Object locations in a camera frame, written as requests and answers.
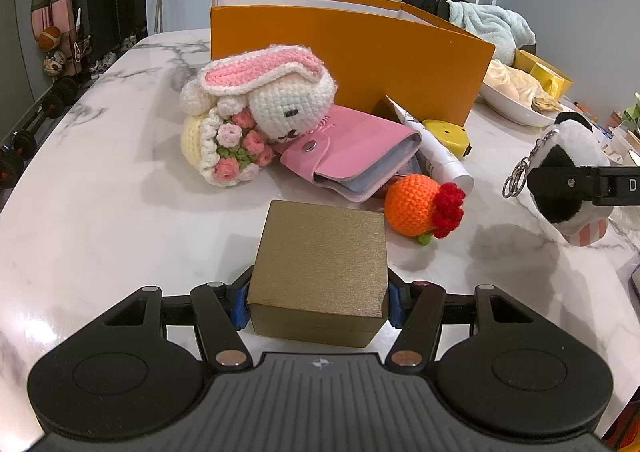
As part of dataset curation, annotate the orange crochet ball red flower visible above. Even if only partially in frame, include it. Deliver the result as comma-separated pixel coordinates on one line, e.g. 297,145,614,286
384,173,466,247

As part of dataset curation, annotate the yellow tape measure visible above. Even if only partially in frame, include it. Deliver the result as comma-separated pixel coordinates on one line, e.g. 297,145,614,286
421,119,473,160

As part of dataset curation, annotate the white squeeze tube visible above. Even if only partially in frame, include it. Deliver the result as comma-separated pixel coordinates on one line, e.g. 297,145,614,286
385,94,475,191

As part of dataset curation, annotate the gold square gift box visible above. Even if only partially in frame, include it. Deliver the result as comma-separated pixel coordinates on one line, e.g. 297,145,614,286
246,200,391,349

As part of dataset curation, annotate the black garment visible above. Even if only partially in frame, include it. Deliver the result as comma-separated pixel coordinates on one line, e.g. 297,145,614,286
402,0,453,22

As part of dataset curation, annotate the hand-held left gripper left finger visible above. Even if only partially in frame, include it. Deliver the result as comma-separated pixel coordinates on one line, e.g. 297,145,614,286
102,266,255,373

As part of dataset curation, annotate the light blue fluffy towel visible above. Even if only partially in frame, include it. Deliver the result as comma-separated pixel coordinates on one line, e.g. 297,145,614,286
446,0,536,65

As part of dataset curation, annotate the green leafy plant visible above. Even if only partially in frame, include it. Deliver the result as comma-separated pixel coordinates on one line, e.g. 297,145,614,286
621,92,640,133

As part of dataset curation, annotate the black dumbbell set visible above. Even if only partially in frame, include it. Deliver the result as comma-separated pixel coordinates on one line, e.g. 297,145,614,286
0,76,79,183

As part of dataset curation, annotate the yellow mug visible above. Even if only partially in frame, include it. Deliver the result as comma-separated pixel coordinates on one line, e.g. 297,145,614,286
514,49,574,97
530,62,563,97

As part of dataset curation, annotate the crochet bunny with flower bouquet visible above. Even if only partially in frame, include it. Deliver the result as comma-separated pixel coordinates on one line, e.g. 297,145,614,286
180,46,336,189

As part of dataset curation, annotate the pile of steamed buns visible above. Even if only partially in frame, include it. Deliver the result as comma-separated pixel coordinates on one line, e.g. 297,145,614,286
482,59,543,100

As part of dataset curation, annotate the dark shoe cabinet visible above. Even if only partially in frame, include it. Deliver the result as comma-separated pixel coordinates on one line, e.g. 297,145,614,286
75,0,147,63

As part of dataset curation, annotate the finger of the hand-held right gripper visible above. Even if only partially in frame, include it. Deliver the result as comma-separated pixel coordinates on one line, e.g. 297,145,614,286
527,164,640,207

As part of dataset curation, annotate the white oval bowl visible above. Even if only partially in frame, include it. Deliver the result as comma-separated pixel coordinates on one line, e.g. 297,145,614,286
477,59,581,127

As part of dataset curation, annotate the black and white plush keychain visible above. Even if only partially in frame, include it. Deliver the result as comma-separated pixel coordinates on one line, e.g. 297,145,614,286
520,112,612,247

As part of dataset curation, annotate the hanging pink bag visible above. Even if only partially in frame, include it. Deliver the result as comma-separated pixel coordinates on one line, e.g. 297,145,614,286
30,0,76,40

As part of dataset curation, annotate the metal key ring chain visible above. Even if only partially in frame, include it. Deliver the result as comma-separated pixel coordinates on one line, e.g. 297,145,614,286
502,129,558,199

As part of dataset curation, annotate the large orange cardboard box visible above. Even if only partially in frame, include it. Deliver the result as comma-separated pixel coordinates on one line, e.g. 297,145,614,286
210,0,496,127

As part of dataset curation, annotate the pink snap card wallet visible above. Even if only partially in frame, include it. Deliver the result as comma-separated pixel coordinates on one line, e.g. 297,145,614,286
279,104,423,203

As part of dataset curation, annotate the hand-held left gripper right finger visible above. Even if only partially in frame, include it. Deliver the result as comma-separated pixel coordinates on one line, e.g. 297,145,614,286
386,271,537,369

